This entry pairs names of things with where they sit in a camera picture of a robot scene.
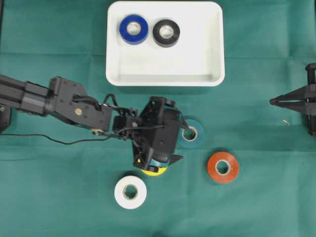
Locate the black tape roll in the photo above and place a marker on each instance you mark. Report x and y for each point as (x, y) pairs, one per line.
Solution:
(166, 33)

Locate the green table cloth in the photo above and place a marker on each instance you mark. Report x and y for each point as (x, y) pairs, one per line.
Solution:
(56, 180)

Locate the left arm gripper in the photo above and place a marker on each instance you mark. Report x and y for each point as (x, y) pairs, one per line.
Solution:
(155, 139)

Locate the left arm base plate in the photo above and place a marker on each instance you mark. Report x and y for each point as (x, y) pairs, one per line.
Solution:
(5, 117)

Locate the red tape roll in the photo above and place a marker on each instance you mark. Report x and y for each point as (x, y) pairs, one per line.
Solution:
(222, 167)

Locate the blue tape roll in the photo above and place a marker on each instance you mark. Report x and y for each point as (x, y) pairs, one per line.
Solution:
(134, 29)

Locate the white plastic case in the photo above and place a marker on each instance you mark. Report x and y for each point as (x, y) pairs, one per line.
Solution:
(197, 59)

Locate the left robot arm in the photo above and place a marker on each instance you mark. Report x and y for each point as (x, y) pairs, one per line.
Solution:
(68, 102)

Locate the white tape roll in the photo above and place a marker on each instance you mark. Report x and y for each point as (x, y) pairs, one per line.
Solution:
(130, 192)

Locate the yellow tape roll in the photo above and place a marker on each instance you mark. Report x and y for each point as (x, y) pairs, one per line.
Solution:
(160, 171)

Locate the teal tape roll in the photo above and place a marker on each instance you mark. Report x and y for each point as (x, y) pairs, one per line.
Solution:
(193, 137)

